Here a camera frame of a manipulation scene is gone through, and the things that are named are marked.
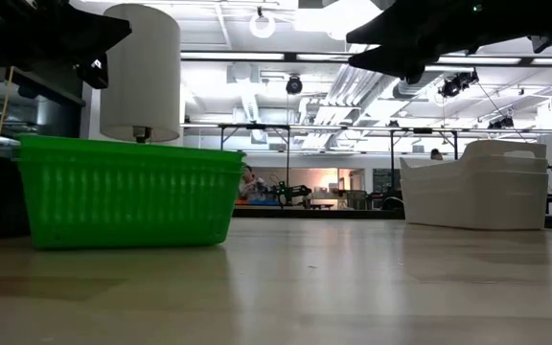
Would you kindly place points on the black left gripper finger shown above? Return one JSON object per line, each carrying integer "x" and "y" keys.
{"x": 89, "y": 26}
{"x": 91, "y": 60}

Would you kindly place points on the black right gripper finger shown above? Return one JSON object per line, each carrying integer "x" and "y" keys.
{"x": 396, "y": 29}
{"x": 400, "y": 60}

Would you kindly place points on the large green slotted plastic basket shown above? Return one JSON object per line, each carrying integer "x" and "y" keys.
{"x": 122, "y": 206}

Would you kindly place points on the black green background robot arm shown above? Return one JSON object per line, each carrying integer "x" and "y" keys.
{"x": 290, "y": 191}

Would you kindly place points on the white cylindrical lamp shade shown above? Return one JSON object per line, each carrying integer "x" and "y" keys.
{"x": 142, "y": 72}

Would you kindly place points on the black ceiling spotlight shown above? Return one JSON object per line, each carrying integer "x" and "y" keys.
{"x": 501, "y": 123}
{"x": 458, "y": 82}

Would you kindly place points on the dark glass cabinet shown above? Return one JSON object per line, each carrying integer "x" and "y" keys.
{"x": 55, "y": 115}

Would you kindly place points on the metal lamp pole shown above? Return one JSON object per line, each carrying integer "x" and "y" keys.
{"x": 142, "y": 134}

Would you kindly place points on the person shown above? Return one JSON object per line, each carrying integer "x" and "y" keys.
{"x": 436, "y": 154}
{"x": 252, "y": 184}

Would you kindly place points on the long ceiling light bar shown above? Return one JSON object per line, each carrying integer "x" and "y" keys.
{"x": 233, "y": 56}

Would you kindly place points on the dark background table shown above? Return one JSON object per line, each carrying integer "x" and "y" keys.
{"x": 314, "y": 213}

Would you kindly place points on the silver ventilation duct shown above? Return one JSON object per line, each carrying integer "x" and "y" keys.
{"x": 415, "y": 88}

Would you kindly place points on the round black ceiling camera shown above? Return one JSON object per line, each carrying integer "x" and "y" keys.
{"x": 294, "y": 85}

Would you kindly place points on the dark wall board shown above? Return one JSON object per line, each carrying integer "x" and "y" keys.
{"x": 385, "y": 179}

